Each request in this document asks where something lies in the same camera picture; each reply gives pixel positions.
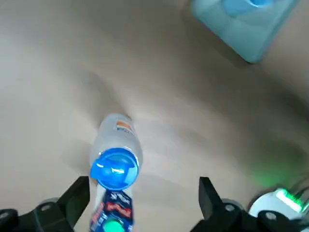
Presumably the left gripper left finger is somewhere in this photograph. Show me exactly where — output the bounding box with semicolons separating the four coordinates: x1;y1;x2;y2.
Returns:
0;176;90;232

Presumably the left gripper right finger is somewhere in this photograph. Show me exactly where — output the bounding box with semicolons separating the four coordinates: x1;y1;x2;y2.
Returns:
193;176;309;232

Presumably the blue milk carton green cap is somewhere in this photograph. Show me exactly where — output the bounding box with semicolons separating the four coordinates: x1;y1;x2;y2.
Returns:
89;186;135;232

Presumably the grey rectangular tray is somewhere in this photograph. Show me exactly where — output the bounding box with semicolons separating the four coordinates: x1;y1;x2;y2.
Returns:
192;0;300;64

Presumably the blue cup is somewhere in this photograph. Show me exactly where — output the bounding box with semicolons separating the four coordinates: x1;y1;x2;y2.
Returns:
222;0;276;18

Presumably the clear bottle blue cap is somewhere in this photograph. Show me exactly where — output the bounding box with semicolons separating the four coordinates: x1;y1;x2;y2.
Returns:
89;114;144;192

